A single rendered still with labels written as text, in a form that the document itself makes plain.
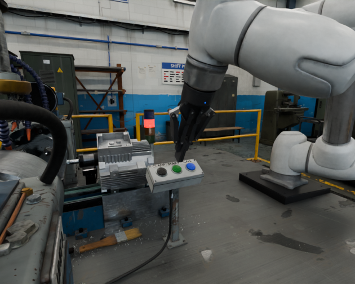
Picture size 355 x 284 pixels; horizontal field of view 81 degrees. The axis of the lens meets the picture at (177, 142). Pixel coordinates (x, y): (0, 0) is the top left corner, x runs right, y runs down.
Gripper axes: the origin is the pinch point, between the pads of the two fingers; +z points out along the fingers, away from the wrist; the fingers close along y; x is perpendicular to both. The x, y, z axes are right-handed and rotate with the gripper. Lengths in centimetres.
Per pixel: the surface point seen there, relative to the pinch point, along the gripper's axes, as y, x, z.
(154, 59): -179, -514, 150
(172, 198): 1.4, 4.8, 15.7
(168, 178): 3.3, 2.9, 8.3
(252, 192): -53, -3, 40
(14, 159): 38.7, -2.7, -0.6
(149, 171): 7.9, -1.1, 8.4
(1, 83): 44, -29, -5
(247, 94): -512, -454, 223
